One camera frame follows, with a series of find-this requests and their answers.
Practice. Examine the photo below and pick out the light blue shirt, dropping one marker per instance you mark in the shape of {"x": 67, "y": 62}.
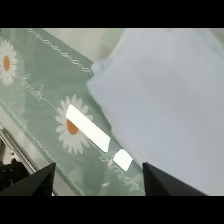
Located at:
{"x": 166, "y": 106}

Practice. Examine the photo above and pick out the silver frame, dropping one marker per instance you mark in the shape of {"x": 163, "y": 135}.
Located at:
{"x": 14, "y": 146}

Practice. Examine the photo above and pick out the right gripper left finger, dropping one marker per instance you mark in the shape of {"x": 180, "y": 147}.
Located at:
{"x": 38, "y": 183}

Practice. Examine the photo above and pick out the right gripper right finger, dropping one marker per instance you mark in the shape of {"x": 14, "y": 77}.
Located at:
{"x": 160, "y": 183}

